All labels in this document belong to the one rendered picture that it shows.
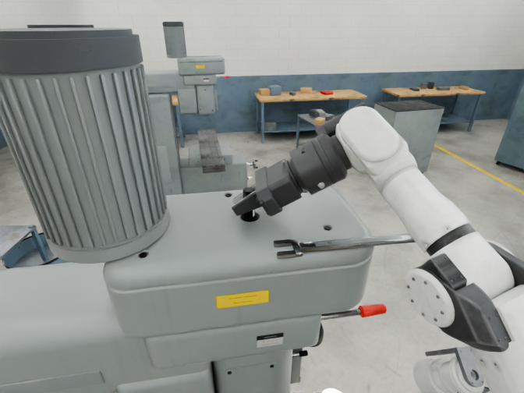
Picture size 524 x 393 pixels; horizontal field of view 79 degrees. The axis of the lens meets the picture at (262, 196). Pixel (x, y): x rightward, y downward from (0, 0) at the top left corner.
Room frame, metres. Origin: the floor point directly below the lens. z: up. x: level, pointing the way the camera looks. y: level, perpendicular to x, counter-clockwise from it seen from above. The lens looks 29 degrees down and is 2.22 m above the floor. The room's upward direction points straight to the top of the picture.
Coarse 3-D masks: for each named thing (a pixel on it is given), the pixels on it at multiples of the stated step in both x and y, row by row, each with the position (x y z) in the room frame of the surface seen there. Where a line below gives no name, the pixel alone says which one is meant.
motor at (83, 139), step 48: (0, 48) 0.37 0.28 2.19; (48, 48) 0.38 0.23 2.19; (96, 48) 0.41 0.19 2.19; (0, 96) 0.39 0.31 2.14; (48, 96) 0.38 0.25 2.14; (96, 96) 0.40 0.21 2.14; (144, 96) 0.47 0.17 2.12; (48, 144) 0.38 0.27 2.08; (96, 144) 0.40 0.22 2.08; (144, 144) 0.45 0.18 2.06; (48, 192) 0.38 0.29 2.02; (96, 192) 0.39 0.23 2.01; (144, 192) 0.43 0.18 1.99; (48, 240) 0.40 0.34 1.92; (96, 240) 0.38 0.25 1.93; (144, 240) 0.41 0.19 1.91
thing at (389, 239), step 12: (276, 240) 0.43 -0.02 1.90; (288, 240) 0.43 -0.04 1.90; (324, 240) 0.43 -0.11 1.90; (336, 240) 0.43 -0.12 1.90; (348, 240) 0.43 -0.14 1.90; (360, 240) 0.43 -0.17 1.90; (372, 240) 0.43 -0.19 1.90; (384, 240) 0.43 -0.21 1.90; (396, 240) 0.43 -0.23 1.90; (408, 240) 0.43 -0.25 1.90; (288, 252) 0.40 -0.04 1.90; (300, 252) 0.40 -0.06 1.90
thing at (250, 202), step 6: (246, 198) 0.50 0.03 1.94; (252, 198) 0.50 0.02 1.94; (234, 204) 0.50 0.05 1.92; (240, 204) 0.49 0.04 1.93; (246, 204) 0.49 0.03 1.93; (252, 204) 0.50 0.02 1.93; (258, 204) 0.50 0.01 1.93; (234, 210) 0.49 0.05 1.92; (240, 210) 0.49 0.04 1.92; (246, 210) 0.49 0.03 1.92; (252, 210) 0.50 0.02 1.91
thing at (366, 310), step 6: (360, 306) 0.46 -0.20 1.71; (366, 306) 0.45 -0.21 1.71; (372, 306) 0.45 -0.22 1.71; (378, 306) 0.45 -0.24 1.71; (384, 306) 0.45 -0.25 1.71; (336, 312) 0.44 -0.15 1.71; (342, 312) 0.44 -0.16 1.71; (348, 312) 0.44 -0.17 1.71; (354, 312) 0.44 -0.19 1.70; (360, 312) 0.44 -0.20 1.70; (366, 312) 0.44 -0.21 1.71; (372, 312) 0.44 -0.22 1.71; (378, 312) 0.45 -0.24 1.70; (384, 312) 0.45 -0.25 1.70; (324, 318) 0.43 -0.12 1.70; (330, 318) 0.43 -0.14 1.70
